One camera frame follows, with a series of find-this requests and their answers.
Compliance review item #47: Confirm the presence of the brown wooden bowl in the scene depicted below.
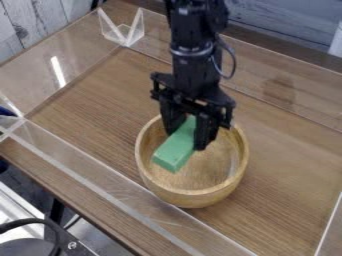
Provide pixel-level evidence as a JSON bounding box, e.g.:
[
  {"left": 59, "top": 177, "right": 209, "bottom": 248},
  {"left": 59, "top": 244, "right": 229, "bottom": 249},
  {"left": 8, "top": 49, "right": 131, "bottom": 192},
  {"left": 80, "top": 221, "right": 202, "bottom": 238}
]
[{"left": 135, "top": 115, "right": 250, "bottom": 208}]

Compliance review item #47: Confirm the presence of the black cable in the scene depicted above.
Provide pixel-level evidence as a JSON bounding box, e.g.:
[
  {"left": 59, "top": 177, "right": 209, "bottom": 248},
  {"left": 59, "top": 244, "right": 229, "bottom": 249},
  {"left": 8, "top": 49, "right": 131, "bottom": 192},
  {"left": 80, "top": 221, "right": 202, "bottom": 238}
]
[{"left": 0, "top": 218, "right": 64, "bottom": 256}]

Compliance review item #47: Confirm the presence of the black metal bracket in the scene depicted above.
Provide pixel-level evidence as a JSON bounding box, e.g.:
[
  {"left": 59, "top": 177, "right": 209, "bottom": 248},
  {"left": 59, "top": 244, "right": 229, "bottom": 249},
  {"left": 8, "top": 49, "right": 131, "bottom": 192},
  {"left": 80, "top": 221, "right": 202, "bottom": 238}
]
[{"left": 48, "top": 228, "right": 99, "bottom": 256}]

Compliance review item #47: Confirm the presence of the blue object at edge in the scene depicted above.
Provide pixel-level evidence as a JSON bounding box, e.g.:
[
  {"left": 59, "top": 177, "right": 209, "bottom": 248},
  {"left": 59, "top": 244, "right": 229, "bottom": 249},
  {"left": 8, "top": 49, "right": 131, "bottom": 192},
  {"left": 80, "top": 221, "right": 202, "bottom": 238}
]
[{"left": 0, "top": 106, "right": 18, "bottom": 117}]

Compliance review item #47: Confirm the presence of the clear acrylic tray wall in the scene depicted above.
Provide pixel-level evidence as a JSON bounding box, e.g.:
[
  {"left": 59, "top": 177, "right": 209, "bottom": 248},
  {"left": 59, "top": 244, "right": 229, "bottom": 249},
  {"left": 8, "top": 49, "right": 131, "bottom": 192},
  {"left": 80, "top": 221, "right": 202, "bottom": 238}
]
[{"left": 0, "top": 3, "right": 342, "bottom": 256}]

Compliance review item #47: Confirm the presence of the green rectangular block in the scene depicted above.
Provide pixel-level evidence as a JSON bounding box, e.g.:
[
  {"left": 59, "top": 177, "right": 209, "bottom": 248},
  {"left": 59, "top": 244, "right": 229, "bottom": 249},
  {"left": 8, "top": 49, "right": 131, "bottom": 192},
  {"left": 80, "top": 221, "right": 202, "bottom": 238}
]
[{"left": 152, "top": 116, "right": 195, "bottom": 173}]

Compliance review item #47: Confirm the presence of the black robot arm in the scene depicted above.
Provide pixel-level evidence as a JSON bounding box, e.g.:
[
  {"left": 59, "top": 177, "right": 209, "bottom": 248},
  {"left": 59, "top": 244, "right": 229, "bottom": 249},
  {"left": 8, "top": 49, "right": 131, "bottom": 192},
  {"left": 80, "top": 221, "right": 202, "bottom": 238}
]
[{"left": 151, "top": 0, "right": 237, "bottom": 151}]

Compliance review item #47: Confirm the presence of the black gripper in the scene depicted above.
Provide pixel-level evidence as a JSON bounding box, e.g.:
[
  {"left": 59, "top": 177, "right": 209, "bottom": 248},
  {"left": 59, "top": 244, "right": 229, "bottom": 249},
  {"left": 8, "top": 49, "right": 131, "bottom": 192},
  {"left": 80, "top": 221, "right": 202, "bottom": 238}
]
[{"left": 151, "top": 46, "right": 237, "bottom": 151}]

